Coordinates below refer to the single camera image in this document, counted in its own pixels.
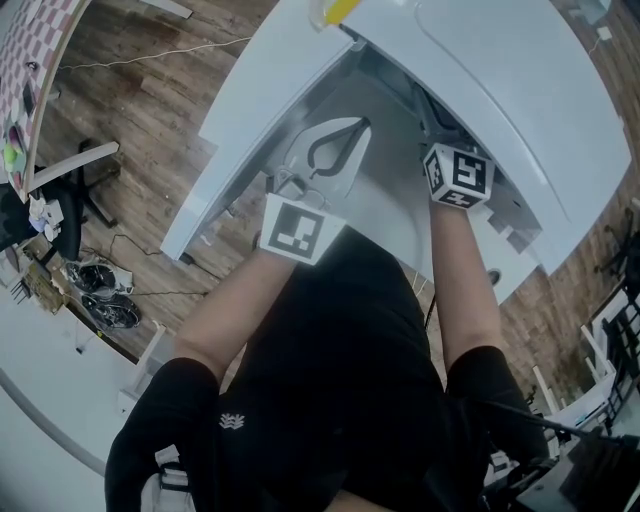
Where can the clear bowl with yellow contents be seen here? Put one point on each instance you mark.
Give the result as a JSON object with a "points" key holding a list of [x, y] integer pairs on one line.
{"points": [[335, 10]]}

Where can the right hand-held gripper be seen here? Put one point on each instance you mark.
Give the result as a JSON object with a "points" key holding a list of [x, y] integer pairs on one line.
{"points": [[465, 175]]}

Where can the white power adapter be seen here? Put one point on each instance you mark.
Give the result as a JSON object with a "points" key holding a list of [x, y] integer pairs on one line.
{"points": [[604, 33]]}

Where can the cardboard box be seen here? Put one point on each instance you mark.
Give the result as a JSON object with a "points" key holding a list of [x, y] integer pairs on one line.
{"points": [[45, 280]]}

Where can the cluster of white dishes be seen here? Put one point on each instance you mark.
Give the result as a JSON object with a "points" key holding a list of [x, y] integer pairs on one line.
{"points": [[45, 217]]}

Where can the black office chair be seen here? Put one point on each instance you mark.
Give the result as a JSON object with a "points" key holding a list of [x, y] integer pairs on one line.
{"points": [[75, 200]]}

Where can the black and white rack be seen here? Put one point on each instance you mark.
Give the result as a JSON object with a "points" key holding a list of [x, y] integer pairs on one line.
{"points": [[620, 350]]}

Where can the black device in plastic bag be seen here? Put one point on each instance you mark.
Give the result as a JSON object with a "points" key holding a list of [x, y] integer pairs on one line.
{"points": [[97, 277], [112, 311]]}

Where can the green ball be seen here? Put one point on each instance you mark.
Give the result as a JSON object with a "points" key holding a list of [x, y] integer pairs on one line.
{"points": [[14, 156]]}

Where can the pink checkered table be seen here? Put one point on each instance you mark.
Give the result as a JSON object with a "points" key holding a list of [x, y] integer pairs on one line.
{"points": [[30, 50]]}

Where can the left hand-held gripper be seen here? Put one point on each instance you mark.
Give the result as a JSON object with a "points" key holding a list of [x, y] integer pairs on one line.
{"points": [[295, 230]]}

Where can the person's black shirt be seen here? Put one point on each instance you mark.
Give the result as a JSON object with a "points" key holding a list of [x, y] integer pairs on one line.
{"points": [[325, 400]]}

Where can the person's right forearm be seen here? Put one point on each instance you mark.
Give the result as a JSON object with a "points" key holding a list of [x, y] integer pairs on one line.
{"points": [[467, 290]]}

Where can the black phone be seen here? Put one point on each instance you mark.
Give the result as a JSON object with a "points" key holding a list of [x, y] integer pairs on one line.
{"points": [[28, 99]]}

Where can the person's left forearm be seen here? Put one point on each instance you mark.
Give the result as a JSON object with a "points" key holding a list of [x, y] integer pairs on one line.
{"points": [[235, 310]]}

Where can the white table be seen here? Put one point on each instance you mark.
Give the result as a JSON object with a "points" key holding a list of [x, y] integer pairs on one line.
{"points": [[260, 110]]}

